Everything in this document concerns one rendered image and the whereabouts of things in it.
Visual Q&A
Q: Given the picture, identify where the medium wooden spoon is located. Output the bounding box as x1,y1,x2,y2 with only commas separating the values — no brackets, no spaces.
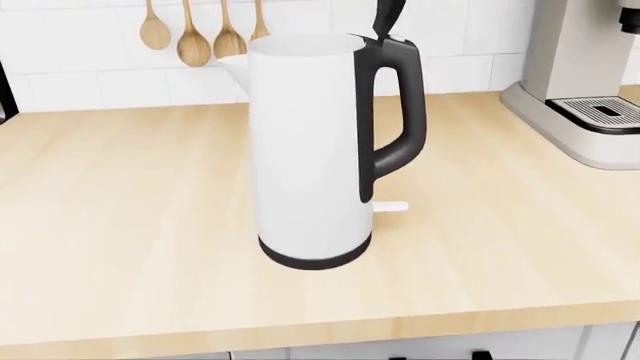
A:
213,0,249,60

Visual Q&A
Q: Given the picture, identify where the large wooden spoon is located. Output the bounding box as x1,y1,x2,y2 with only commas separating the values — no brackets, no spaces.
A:
176,0,213,69

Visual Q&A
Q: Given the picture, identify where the small wooden spoon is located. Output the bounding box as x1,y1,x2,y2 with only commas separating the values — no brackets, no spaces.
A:
139,0,172,51

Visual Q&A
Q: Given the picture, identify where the beige coffee machine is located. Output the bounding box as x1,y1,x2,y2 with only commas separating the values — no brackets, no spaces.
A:
500,0,640,171

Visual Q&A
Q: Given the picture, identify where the black appliance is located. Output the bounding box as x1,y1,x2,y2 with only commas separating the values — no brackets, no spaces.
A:
0,59,20,125

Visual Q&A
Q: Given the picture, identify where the white electric kettle black handle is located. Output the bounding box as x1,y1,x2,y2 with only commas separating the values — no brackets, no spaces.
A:
215,31,430,271

